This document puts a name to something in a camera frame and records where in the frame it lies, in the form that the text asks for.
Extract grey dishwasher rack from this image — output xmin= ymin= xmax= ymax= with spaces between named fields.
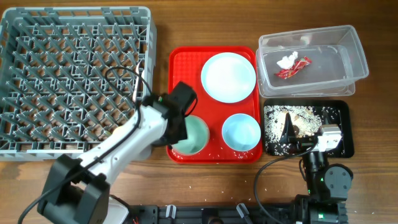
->
xmin=1 ymin=6 xmax=157 ymax=161

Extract small light blue bowl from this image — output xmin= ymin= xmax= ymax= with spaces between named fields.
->
xmin=221 ymin=113 xmax=261 ymax=152

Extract white tissue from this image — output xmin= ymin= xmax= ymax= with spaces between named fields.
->
xmin=277 ymin=51 xmax=298 ymax=70

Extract black waste tray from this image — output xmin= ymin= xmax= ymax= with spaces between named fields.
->
xmin=263 ymin=98 xmax=354 ymax=158

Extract large light blue plate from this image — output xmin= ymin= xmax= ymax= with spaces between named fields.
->
xmin=201 ymin=52 xmax=256 ymax=103

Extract white plastic fork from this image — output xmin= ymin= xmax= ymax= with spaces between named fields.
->
xmin=141 ymin=70 xmax=147 ymax=98

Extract red plastic tray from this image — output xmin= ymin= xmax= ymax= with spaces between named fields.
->
xmin=166 ymin=46 xmax=263 ymax=164

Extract white plastic spoon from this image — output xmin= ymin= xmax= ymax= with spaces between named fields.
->
xmin=132 ymin=62 xmax=141 ymax=103

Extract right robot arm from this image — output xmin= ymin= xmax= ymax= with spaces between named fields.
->
xmin=280 ymin=114 xmax=353 ymax=224

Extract red snack wrapper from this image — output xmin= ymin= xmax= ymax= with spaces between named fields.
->
xmin=275 ymin=57 xmax=312 ymax=79

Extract rice and food leftovers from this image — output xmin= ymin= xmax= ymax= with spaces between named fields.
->
xmin=264 ymin=105 xmax=346 ymax=157

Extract clear plastic bin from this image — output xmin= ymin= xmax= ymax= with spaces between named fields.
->
xmin=256 ymin=25 xmax=369 ymax=98

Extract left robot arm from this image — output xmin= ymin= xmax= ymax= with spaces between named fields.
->
xmin=37 ymin=82 xmax=197 ymax=223

